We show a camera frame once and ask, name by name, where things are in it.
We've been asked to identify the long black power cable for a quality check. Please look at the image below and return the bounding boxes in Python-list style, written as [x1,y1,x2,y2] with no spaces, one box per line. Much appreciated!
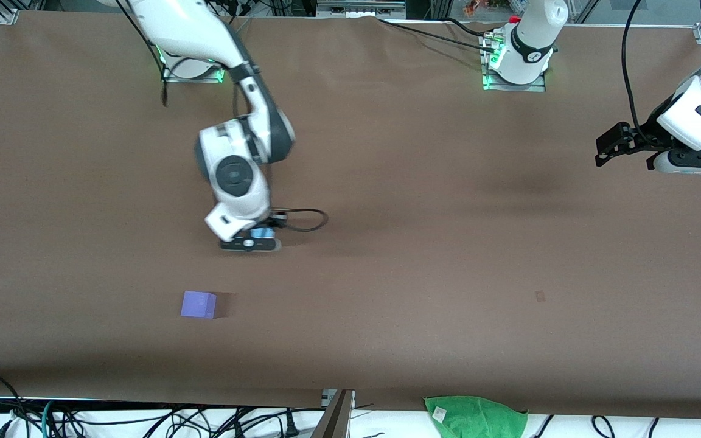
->
[377,17,489,52]

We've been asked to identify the black cable with plug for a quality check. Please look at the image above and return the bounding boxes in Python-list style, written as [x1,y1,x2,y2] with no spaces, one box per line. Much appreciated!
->
[229,409,301,437]

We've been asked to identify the small colourful toys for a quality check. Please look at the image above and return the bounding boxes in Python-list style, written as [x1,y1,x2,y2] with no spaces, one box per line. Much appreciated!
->
[462,0,529,16]

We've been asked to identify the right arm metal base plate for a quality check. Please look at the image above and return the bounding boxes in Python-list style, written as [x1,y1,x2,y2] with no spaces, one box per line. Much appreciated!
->
[160,56,226,84]

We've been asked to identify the purple block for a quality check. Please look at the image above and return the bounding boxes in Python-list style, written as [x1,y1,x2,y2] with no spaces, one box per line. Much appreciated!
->
[180,291,218,320]

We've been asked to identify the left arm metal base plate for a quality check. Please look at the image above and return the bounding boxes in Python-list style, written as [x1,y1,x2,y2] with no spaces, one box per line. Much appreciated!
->
[480,32,548,93]

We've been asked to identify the green cloth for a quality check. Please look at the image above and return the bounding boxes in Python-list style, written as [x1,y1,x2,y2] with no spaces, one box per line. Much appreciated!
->
[424,395,529,438]

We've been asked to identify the short black base cable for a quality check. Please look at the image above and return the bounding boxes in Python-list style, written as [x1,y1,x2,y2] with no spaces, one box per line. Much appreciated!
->
[442,17,497,37]

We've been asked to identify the grey metal post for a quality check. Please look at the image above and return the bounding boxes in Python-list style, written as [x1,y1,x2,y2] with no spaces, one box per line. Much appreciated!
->
[310,389,355,438]

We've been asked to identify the aluminium frame rail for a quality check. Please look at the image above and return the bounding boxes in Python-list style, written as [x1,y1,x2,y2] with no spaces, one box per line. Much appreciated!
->
[316,0,407,19]

